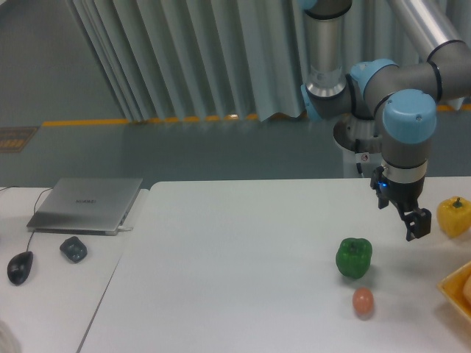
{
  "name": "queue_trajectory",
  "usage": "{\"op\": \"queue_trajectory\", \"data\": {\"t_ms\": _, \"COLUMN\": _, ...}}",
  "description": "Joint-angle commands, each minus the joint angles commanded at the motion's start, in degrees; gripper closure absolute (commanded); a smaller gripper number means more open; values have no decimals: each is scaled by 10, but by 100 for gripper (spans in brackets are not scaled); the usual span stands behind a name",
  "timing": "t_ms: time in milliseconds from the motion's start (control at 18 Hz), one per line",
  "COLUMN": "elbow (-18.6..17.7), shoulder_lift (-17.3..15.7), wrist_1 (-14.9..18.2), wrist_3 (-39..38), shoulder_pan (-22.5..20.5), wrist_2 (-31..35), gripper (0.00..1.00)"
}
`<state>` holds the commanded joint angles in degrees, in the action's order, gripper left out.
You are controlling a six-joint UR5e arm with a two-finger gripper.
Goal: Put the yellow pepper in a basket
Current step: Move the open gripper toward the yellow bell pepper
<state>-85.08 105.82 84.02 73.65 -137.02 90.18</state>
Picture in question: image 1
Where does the silver closed laptop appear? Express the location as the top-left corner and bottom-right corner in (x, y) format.
(27, 178), (142, 235)

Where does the green bell pepper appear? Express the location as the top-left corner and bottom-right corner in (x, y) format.
(336, 238), (372, 279)

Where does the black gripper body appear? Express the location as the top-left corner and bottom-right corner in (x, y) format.
(370, 166), (425, 213)

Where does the black computer mouse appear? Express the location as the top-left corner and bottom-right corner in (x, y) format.
(7, 251), (34, 286)

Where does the brown egg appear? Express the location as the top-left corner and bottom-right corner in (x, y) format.
(352, 287), (375, 316)

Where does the yellow bell pepper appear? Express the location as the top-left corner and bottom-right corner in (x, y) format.
(436, 196), (470, 238)

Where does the black mouse cable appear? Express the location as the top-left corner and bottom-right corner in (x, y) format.
(0, 185), (54, 254)

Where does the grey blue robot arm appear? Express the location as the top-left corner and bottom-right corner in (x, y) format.
(300, 1), (470, 240)

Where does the yellow basket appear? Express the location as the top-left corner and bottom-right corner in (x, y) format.
(436, 262), (470, 331)

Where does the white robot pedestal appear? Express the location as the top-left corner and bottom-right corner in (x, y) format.
(333, 115), (382, 178)

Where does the pale green curtain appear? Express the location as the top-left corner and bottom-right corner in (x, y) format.
(65, 0), (471, 124)

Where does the small black device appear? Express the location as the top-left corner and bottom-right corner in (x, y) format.
(60, 236), (88, 264)

